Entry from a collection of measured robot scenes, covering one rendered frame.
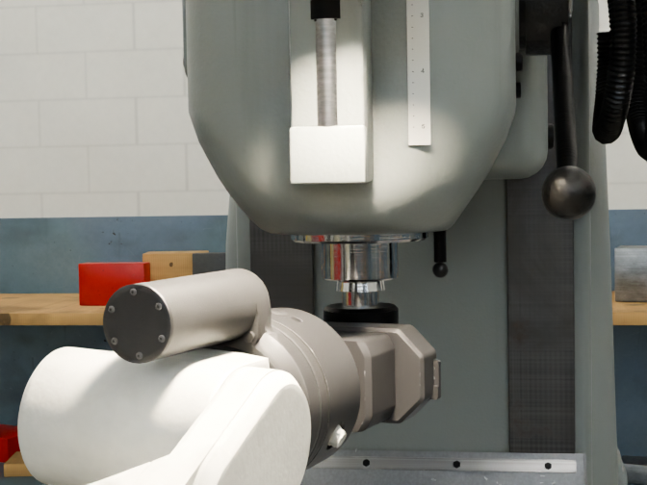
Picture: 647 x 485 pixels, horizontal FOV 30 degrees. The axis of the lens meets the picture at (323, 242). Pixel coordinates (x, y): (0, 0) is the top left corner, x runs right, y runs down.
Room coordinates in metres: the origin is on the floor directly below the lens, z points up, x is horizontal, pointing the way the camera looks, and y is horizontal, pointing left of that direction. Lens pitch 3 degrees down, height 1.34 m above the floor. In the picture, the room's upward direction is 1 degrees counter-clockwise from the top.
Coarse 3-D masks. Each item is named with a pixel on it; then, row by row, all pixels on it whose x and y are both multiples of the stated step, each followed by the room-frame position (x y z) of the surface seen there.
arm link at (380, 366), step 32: (288, 320) 0.62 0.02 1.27; (320, 320) 0.64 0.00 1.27; (320, 352) 0.61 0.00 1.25; (352, 352) 0.65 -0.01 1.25; (384, 352) 0.67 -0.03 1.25; (416, 352) 0.68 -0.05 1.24; (352, 384) 0.63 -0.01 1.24; (384, 384) 0.67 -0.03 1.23; (416, 384) 0.68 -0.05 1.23; (352, 416) 0.63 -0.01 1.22; (384, 416) 0.67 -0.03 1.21; (320, 448) 0.60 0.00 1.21
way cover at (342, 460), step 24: (336, 456) 1.12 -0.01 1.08; (360, 456) 1.12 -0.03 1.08; (384, 456) 1.12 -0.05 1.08; (408, 456) 1.11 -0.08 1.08; (432, 456) 1.11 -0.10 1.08; (456, 456) 1.11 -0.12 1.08; (480, 456) 1.10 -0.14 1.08; (504, 456) 1.10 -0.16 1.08; (528, 456) 1.10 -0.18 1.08; (552, 456) 1.09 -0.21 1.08; (576, 456) 1.09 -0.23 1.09; (312, 480) 1.12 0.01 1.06; (336, 480) 1.11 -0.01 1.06; (360, 480) 1.11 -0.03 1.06; (384, 480) 1.11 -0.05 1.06; (408, 480) 1.10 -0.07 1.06; (432, 480) 1.10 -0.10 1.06; (456, 480) 1.10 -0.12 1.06; (480, 480) 1.09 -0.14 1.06; (504, 480) 1.09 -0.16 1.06; (528, 480) 1.09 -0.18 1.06; (552, 480) 1.08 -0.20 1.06; (576, 480) 1.08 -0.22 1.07
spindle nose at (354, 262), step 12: (324, 252) 0.74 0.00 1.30; (336, 252) 0.73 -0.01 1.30; (348, 252) 0.73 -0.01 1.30; (360, 252) 0.73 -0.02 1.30; (372, 252) 0.73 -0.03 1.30; (384, 252) 0.73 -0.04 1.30; (396, 252) 0.74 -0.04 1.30; (324, 264) 0.74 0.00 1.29; (336, 264) 0.73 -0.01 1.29; (348, 264) 0.73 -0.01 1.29; (360, 264) 0.73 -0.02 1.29; (372, 264) 0.73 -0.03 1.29; (384, 264) 0.73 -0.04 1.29; (396, 264) 0.74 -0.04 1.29; (324, 276) 0.74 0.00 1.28; (336, 276) 0.73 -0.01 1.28; (348, 276) 0.73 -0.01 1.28; (360, 276) 0.73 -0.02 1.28; (372, 276) 0.73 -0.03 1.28; (384, 276) 0.73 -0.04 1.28; (396, 276) 0.74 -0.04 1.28
